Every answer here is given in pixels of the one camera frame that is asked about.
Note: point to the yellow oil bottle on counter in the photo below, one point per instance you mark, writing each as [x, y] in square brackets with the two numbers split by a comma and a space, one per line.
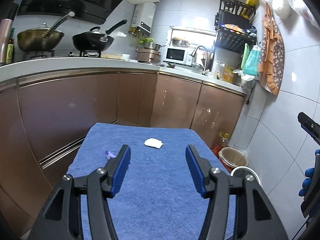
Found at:
[227, 74]

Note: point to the brown cooking pot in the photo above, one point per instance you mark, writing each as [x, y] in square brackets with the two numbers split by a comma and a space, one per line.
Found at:
[148, 55]

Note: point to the black wok with lid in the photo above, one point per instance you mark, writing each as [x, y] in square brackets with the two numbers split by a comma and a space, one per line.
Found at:
[95, 40]

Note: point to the brass wok with handle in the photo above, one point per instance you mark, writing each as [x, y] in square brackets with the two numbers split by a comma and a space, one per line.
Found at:
[42, 39]

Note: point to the small white tissue piece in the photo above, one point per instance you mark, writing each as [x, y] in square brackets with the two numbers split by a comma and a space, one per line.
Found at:
[154, 143]

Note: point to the chrome sink faucet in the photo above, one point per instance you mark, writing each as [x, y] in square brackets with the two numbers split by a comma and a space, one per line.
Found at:
[204, 59]

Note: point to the white microwave oven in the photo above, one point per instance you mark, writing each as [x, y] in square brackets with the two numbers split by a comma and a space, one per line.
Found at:
[178, 55]

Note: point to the black dish rack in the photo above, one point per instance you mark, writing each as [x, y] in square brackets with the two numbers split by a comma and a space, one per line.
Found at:
[233, 25]

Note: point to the orange patterned apron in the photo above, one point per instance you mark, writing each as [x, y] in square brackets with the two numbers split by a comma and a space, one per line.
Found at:
[272, 55]

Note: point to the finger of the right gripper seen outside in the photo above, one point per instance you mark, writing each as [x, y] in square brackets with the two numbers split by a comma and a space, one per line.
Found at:
[310, 126]

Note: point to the blue fluffy table cloth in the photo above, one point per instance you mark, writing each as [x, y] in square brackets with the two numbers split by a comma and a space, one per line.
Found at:
[157, 199]

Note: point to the soy sauce bottle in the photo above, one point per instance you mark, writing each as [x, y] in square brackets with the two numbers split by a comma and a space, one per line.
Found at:
[10, 48]

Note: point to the white round trash bin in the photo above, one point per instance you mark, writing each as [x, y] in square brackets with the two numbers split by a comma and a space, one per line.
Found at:
[244, 171]

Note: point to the cooking oil bottle on floor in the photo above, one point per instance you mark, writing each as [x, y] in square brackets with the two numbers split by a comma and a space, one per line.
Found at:
[220, 143]

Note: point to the teal hanging bag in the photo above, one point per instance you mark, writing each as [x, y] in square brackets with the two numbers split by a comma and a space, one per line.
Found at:
[251, 65]

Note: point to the right blue white glove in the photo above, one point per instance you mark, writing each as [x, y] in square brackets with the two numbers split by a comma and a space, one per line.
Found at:
[312, 175]

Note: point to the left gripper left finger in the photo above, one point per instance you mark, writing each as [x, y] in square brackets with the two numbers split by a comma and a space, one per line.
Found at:
[104, 183]

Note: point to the white water heater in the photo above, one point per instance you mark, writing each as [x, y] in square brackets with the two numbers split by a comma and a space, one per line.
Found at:
[143, 19]

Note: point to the brown kitchen cabinets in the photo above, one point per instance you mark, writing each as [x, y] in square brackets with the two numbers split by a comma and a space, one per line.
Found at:
[44, 117]

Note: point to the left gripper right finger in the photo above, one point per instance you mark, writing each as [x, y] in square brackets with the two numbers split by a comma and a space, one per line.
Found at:
[213, 184]

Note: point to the purple candy wrapper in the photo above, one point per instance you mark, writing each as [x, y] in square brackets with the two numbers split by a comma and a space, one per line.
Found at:
[109, 155]

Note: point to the beige lined trash bin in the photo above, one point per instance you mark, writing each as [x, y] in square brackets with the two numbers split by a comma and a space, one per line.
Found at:
[232, 158]

